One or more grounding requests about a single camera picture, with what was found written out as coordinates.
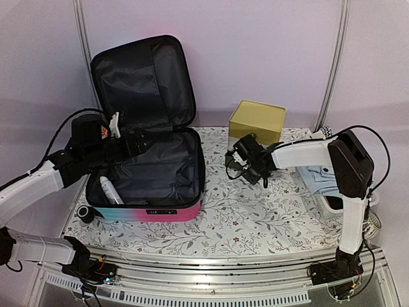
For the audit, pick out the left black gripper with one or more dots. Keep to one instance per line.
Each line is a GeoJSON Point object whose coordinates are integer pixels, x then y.
{"type": "Point", "coordinates": [140, 147]}

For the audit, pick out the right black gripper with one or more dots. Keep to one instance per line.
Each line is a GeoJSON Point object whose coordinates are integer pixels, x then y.
{"type": "Point", "coordinates": [252, 179]}

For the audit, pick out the yellow and white storage box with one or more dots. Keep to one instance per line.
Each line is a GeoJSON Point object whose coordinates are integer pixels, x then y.
{"type": "Point", "coordinates": [264, 120]}

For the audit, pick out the pink and teal kids suitcase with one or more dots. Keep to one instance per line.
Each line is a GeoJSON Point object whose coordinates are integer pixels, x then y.
{"type": "Point", "coordinates": [150, 80]}

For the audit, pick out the pale blue garment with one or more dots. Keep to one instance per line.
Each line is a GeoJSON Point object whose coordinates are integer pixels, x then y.
{"type": "Point", "coordinates": [322, 180]}

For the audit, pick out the white plastic mesh basket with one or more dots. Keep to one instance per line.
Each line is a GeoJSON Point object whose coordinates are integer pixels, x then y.
{"type": "Point", "coordinates": [323, 206]}

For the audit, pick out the black garment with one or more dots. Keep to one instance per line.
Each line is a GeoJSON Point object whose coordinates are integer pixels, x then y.
{"type": "Point", "coordinates": [334, 203]}

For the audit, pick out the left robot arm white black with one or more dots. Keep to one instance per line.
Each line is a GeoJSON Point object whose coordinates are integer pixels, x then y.
{"type": "Point", "coordinates": [95, 142]}

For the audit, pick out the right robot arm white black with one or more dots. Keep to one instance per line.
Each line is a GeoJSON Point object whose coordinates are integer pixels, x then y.
{"type": "Point", "coordinates": [337, 168]}

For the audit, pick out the floral white tablecloth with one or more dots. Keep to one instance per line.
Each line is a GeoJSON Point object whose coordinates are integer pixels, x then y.
{"type": "Point", "coordinates": [236, 218]}

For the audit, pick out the white plastic bottle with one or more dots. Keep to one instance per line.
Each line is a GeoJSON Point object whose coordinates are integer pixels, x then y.
{"type": "Point", "coordinates": [110, 191]}

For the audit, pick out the black white patterned cloth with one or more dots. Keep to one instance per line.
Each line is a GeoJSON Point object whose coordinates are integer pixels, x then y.
{"type": "Point", "coordinates": [326, 132]}

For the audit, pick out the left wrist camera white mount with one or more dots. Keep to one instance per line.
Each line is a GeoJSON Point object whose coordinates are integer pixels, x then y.
{"type": "Point", "coordinates": [118, 124]}

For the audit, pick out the right metal wall post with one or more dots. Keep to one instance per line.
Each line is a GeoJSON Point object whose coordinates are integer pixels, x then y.
{"type": "Point", "coordinates": [334, 67]}

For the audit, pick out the metal wall post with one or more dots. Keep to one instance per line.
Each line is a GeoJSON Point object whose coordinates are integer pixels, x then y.
{"type": "Point", "coordinates": [334, 67]}
{"type": "Point", "coordinates": [80, 21]}

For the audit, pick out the aluminium front rail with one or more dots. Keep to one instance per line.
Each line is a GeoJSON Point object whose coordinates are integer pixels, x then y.
{"type": "Point", "coordinates": [255, 280]}

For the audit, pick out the left metal wall post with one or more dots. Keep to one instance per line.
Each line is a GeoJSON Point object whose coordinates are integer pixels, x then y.
{"type": "Point", "coordinates": [80, 21]}

